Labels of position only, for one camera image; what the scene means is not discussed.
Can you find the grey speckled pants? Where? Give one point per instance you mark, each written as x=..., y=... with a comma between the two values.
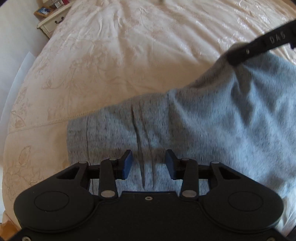
x=242, y=116

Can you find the white bedside table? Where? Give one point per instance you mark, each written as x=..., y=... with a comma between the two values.
x=49, y=24

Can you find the cardboard box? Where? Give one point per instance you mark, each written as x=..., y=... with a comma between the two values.
x=7, y=228

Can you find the wooden picture frame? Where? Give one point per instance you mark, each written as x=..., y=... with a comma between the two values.
x=44, y=11

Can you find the cream embroidered bedspread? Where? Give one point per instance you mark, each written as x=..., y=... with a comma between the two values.
x=107, y=52

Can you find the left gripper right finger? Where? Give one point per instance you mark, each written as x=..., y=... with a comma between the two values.
x=174, y=165

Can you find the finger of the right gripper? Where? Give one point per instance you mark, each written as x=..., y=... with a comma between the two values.
x=283, y=35

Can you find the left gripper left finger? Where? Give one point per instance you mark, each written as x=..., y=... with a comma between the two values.
x=123, y=165

